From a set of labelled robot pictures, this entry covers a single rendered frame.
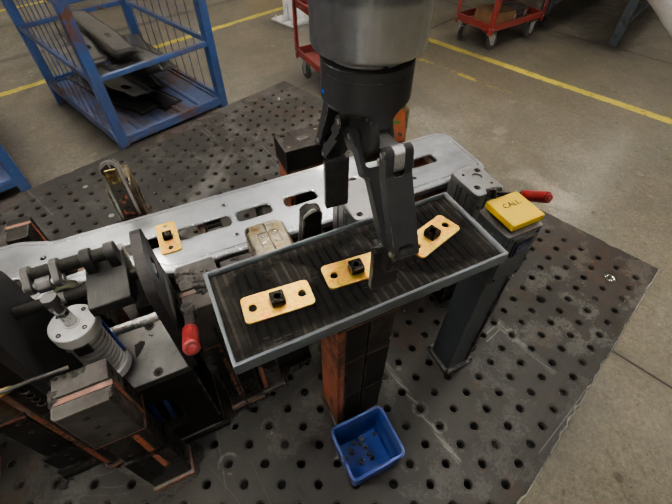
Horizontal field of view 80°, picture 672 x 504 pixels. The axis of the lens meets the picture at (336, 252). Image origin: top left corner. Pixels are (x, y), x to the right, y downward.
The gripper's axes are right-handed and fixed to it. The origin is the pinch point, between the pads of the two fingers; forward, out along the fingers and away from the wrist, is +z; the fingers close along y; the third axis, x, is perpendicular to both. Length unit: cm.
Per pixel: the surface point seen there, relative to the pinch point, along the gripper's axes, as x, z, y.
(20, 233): 52, 23, 45
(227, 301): 16.2, 6.5, 0.9
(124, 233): 33, 22, 36
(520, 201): -28.1, 6.5, 3.1
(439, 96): -174, 122, 227
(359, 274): 0.0, 6.2, -1.2
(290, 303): 9.3, 6.2, -2.3
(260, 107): -13, 53, 131
